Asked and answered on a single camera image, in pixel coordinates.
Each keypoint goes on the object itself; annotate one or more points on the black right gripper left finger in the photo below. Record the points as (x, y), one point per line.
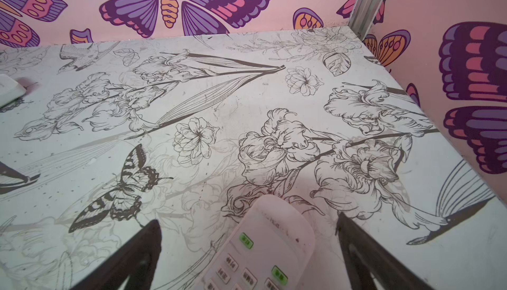
(132, 266)

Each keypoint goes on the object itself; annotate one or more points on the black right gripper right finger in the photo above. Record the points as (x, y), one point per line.
(369, 264)

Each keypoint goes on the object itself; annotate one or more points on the white remote control far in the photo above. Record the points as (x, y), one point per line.
(11, 90)

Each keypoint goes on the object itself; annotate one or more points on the aluminium cage frame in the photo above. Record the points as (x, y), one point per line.
(363, 16)

